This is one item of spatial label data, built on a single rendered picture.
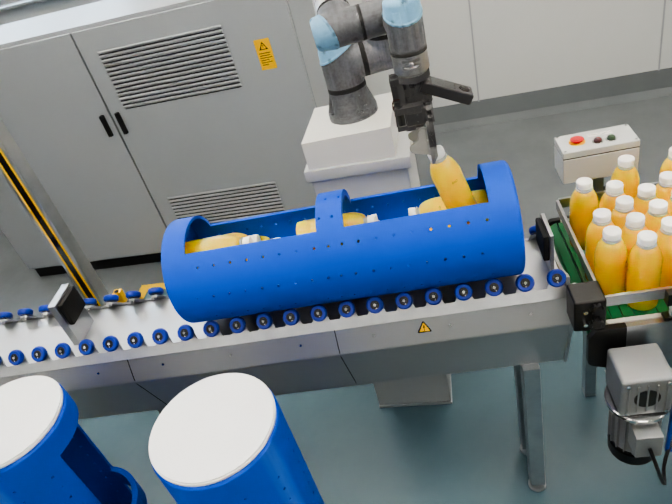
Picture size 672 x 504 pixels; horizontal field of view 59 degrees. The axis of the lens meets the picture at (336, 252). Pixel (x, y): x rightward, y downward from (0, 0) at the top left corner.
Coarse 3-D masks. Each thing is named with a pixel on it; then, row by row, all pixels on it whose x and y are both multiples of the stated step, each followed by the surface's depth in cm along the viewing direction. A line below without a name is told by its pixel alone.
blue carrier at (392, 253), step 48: (336, 192) 149; (432, 192) 159; (288, 240) 142; (336, 240) 140; (384, 240) 138; (432, 240) 136; (480, 240) 135; (192, 288) 147; (240, 288) 146; (288, 288) 145; (336, 288) 145; (384, 288) 145
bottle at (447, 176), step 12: (444, 156) 135; (432, 168) 137; (444, 168) 135; (456, 168) 136; (432, 180) 139; (444, 180) 136; (456, 180) 136; (444, 192) 139; (456, 192) 138; (468, 192) 140; (444, 204) 143; (456, 204) 140; (468, 204) 140
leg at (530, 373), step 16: (528, 368) 167; (528, 384) 170; (528, 400) 174; (528, 416) 179; (528, 432) 184; (528, 448) 189; (528, 464) 198; (544, 464) 194; (528, 480) 206; (544, 480) 199
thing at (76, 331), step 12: (60, 288) 172; (72, 288) 172; (60, 300) 168; (72, 300) 171; (60, 312) 167; (72, 312) 170; (84, 312) 178; (60, 324) 169; (72, 324) 170; (84, 324) 177; (72, 336) 172; (84, 336) 176
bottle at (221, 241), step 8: (200, 240) 154; (208, 240) 153; (216, 240) 153; (224, 240) 152; (232, 240) 152; (240, 240) 153; (192, 248) 153; (200, 248) 153; (208, 248) 152; (216, 248) 152
